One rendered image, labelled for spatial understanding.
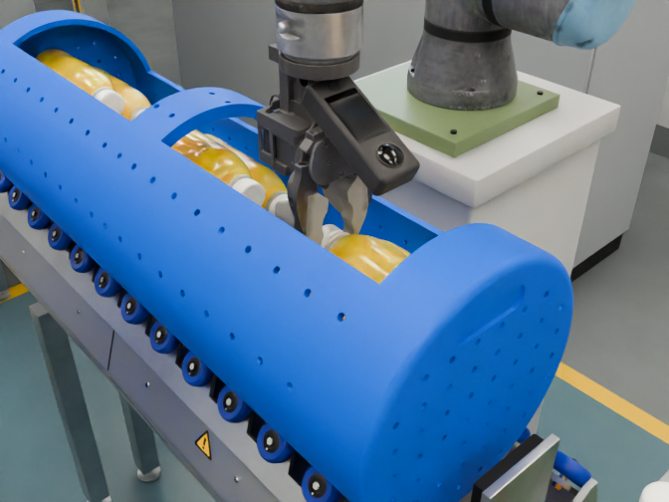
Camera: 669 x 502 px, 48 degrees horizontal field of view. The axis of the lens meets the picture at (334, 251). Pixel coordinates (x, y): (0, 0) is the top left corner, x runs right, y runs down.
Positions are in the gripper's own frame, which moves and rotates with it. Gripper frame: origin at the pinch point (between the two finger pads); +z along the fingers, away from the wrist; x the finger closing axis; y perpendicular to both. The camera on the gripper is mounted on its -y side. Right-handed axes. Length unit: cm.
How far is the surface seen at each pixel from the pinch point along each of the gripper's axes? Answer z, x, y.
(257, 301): -1.6, 11.9, -3.2
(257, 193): -0.1, -0.9, 14.2
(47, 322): 54, 7, 79
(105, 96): -1.8, 0.5, 47.2
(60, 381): 70, 8, 79
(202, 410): 23.1, 11.4, 10.5
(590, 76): 34, -142, 56
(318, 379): 0.4, 12.9, -12.7
